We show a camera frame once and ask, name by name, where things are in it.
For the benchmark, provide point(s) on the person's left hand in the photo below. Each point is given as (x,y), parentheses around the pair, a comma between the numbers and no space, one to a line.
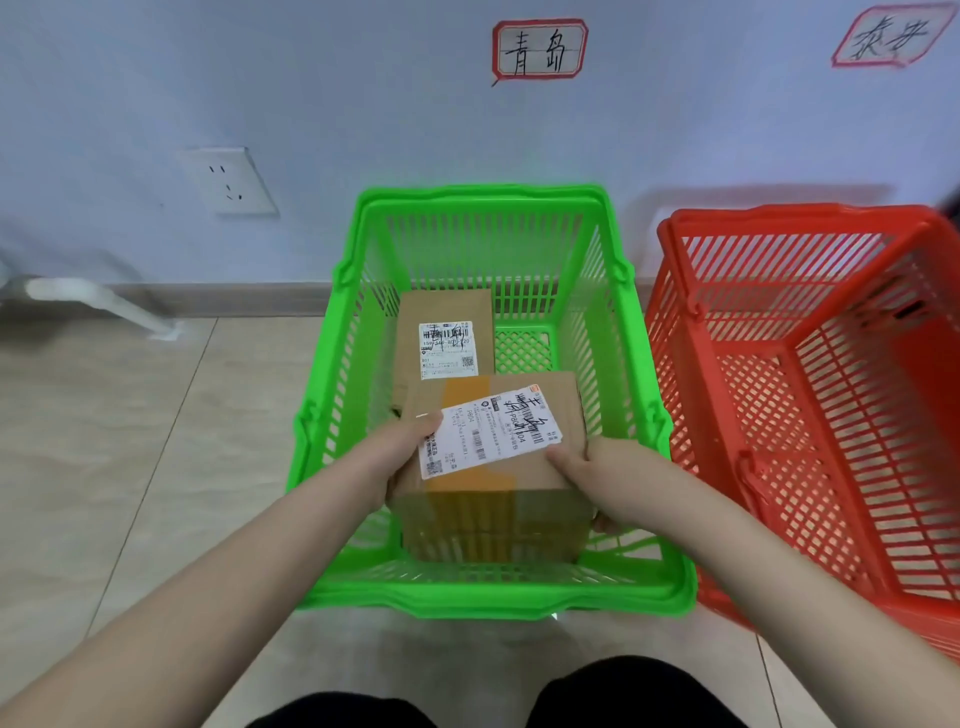
(394,461)

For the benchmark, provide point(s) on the person's right hand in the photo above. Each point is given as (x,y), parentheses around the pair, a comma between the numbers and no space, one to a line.
(622,484)

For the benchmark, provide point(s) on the yellow-taped cardboard box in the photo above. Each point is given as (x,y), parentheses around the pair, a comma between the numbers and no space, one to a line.
(495,517)

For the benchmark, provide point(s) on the green plastic basket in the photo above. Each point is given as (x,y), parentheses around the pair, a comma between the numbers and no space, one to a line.
(480,600)

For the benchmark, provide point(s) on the clear-taped cardboard box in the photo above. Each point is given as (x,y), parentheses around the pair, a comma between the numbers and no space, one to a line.
(450,307)

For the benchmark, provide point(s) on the red plastic basket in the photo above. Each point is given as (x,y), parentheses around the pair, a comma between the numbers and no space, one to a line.
(750,225)

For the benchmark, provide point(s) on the person's left forearm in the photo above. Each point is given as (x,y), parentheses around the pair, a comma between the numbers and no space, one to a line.
(210,585)

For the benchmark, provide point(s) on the person's right forearm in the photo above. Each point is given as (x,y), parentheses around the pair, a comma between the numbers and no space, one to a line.
(795,585)

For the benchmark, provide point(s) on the person's black trousers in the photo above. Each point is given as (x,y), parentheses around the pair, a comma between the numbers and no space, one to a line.
(615,697)

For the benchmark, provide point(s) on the grey skirting board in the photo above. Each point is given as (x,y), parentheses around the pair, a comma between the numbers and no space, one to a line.
(240,300)

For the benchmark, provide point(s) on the white wall socket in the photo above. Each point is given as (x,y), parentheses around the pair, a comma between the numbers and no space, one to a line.
(229,184)

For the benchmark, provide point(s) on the red-framed wall label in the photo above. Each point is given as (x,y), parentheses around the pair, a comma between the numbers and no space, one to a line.
(892,37)
(540,52)

